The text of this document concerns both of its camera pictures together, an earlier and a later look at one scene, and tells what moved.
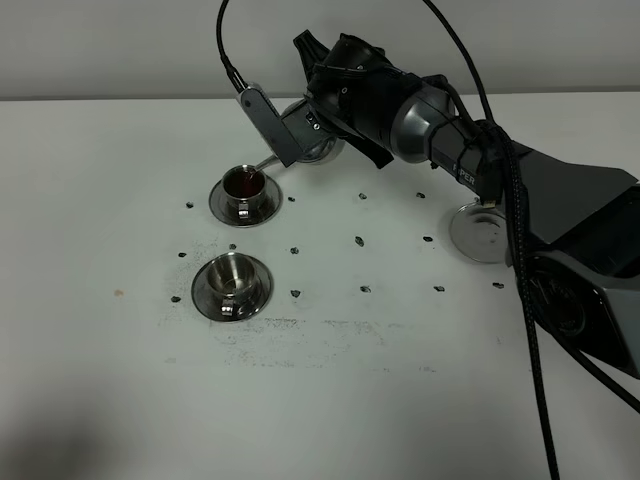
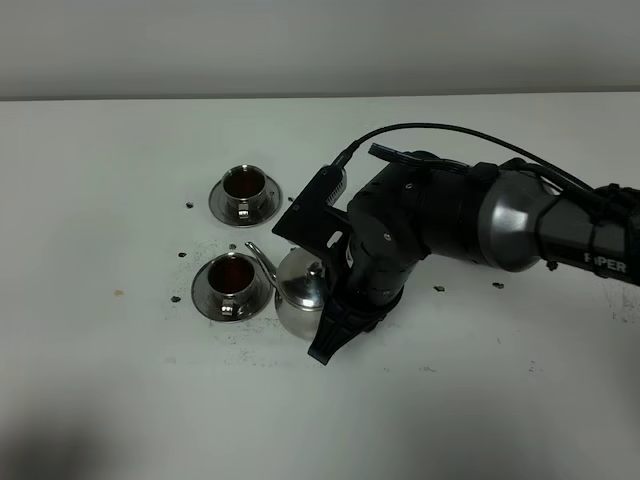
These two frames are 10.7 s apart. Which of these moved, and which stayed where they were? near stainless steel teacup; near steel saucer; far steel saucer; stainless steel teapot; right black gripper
Moved: stainless steel teapot; right black gripper
Stayed: far steel saucer; near steel saucer; near stainless steel teacup
